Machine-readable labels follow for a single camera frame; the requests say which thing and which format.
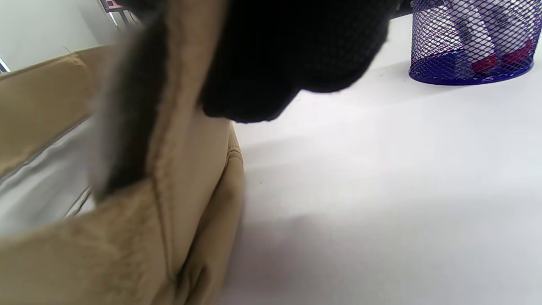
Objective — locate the tan fabric garment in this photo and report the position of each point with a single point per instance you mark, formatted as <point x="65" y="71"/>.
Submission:
<point x="127" y="237"/>

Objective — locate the person's right hand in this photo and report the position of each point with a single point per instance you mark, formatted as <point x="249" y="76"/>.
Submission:
<point x="292" y="55"/>

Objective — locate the blue mesh basket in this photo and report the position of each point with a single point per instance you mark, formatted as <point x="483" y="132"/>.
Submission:
<point x="470" y="63"/>

